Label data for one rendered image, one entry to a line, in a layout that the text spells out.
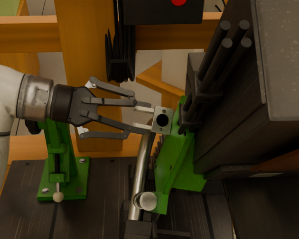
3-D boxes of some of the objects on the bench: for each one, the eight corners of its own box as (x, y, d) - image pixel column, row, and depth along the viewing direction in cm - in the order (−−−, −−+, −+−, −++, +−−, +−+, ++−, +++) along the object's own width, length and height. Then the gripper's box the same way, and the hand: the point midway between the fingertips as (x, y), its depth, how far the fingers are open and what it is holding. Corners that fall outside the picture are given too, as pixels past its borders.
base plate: (460, 280, 86) (465, 276, 85) (-32, 304, 82) (-35, 299, 81) (368, 152, 119) (370, 148, 118) (13, 164, 115) (12, 160, 114)
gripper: (42, 139, 71) (163, 159, 76) (58, 58, 73) (175, 82, 78) (44, 141, 79) (155, 159, 83) (59, 67, 81) (166, 89, 85)
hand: (149, 119), depth 80 cm, fingers closed on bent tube, 3 cm apart
